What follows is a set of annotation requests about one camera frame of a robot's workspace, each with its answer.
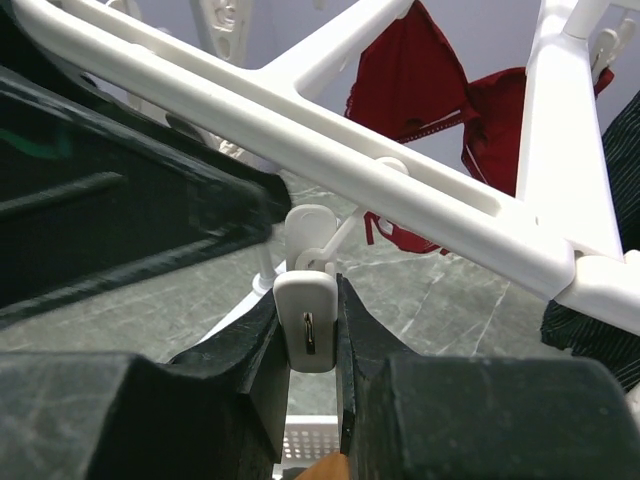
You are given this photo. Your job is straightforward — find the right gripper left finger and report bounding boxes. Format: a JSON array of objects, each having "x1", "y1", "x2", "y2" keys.
[{"x1": 1, "y1": 295, "x2": 289, "y2": 479}]

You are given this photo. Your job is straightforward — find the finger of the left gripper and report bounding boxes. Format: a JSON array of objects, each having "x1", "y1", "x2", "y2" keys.
[{"x1": 1, "y1": 1, "x2": 291, "y2": 327}]

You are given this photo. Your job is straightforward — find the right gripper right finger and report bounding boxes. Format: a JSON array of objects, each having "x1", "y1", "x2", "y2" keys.
[{"x1": 336, "y1": 277, "x2": 639, "y2": 479}]

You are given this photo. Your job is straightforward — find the orange-brown underwear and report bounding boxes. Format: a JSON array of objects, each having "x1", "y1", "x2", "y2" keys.
[{"x1": 295, "y1": 452, "x2": 350, "y2": 480}]

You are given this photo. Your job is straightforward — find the white hanger clip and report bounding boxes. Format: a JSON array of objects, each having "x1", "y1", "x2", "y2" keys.
[{"x1": 272, "y1": 204, "x2": 365, "y2": 373}]

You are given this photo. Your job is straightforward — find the white clip hanger frame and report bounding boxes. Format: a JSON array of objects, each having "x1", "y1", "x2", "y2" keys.
[{"x1": 14, "y1": 1, "x2": 639, "y2": 333}]

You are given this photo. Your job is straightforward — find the black garment on hanger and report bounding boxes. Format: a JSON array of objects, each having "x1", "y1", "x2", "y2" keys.
[{"x1": 540, "y1": 96, "x2": 639, "y2": 394}]

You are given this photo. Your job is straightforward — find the white perforated laundry basket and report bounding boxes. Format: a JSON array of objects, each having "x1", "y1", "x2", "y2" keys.
[{"x1": 272, "y1": 415, "x2": 340, "y2": 479}]

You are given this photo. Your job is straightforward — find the red bra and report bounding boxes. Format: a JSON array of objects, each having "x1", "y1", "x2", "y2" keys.
[{"x1": 346, "y1": 1, "x2": 622, "y2": 259}]

